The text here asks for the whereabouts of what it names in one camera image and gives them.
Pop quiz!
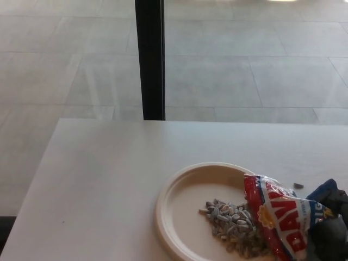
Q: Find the pile of sunflower seeds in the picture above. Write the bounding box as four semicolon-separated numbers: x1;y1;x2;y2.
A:
198;198;270;258

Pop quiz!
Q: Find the black vertical window frame post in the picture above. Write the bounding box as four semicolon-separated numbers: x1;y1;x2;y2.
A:
134;0;166;121

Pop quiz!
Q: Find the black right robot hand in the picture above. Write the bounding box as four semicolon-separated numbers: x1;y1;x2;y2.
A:
309;188;348;261

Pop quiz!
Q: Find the red blue sunflower seed bag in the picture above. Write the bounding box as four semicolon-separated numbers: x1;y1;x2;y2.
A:
243;173;342;261

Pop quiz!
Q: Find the cream round paper plate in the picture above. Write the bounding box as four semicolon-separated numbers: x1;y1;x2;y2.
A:
155;162;270;261

